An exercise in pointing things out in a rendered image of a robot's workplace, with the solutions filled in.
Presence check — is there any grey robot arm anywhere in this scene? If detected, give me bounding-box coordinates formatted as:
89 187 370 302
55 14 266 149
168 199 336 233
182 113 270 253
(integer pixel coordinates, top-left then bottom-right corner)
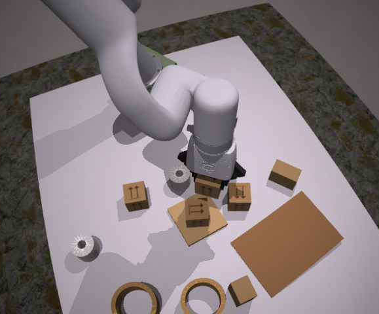
41 0 239 154

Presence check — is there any brown rectangular board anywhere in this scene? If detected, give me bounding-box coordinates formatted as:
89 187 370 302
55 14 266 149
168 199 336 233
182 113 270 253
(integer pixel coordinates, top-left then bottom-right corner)
231 191 344 298

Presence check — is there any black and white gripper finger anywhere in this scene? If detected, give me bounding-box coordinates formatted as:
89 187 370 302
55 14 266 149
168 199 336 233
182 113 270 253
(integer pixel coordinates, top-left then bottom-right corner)
177 150 197 182
221 161 246 190

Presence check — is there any brown wooden ring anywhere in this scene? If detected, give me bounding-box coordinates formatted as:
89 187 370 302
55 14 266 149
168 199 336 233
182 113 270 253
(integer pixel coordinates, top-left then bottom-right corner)
181 278 225 314
111 282 160 314

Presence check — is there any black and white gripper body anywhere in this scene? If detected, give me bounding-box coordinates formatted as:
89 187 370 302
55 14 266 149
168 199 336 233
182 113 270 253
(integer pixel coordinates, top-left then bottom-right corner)
186 135 237 181

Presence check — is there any square wooden board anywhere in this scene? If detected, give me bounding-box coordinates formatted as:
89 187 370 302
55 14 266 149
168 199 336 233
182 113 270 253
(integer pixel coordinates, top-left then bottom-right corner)
168 194 228 247

